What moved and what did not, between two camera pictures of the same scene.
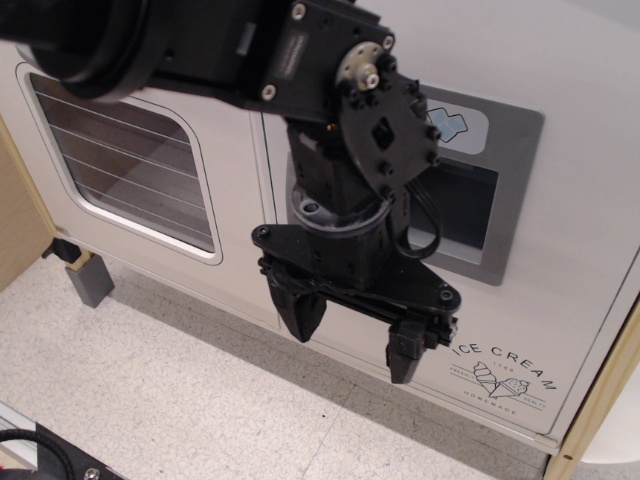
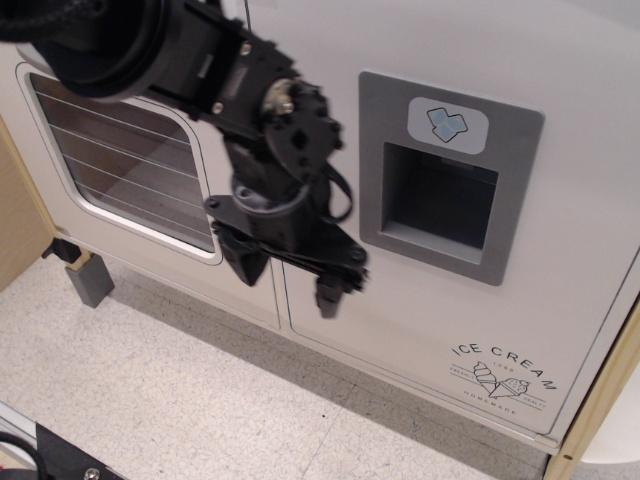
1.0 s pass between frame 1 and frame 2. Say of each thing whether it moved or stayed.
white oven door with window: stayed
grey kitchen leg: stayed
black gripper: moved
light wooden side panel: stayed
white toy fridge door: moved
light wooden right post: stayed
